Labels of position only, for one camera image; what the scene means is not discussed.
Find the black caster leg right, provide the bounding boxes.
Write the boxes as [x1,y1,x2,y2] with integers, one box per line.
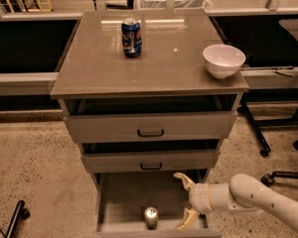
[260,172,298,186]

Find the grey drawer cabinet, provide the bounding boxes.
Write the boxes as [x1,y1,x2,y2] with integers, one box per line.
[50,8,250,238]

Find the middle grey drawer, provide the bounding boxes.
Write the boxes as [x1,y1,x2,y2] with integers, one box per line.
[81,150,220,174]

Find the silver 7up can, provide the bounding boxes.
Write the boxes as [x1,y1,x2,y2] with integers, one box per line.
[144,206,159,230]

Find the blue pepsi can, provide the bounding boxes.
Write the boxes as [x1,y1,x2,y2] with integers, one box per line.
[121,18,142,58]

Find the grey drawer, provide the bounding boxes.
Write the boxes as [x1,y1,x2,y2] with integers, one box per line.
[65,111,236,143]
[90,172,222,238]
[81,150,220,174]

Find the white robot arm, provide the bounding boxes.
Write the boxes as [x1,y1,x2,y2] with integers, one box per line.
[174,173,298,233]

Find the black table frame leg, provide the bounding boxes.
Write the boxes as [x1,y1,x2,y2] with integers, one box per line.
[240,99,271,158]

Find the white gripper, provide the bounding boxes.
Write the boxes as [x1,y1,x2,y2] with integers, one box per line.
[174,173,212,231]

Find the white ceramic bowl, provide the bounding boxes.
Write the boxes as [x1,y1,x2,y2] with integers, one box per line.
[203,44,245,78]

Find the top grey drawer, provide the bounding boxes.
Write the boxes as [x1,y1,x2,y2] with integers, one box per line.
[65,111,236,143]

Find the white wire basket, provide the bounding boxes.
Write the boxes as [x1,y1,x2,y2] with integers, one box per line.
[135,0,213,10]

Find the bottom grey drawer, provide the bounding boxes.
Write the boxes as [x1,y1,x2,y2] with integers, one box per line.
[90,172,222,238]

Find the black chair leg left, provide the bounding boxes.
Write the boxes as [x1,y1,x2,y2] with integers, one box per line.
[5,200,31,238]

